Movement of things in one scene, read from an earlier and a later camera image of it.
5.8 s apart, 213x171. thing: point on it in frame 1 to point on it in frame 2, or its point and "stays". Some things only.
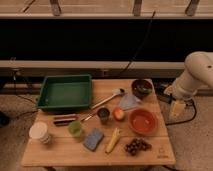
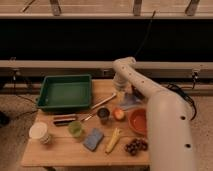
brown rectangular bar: x=65 y=117 stays
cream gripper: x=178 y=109 to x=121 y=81
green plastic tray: x=62 y=93 stays
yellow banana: x=113 y=141 stays
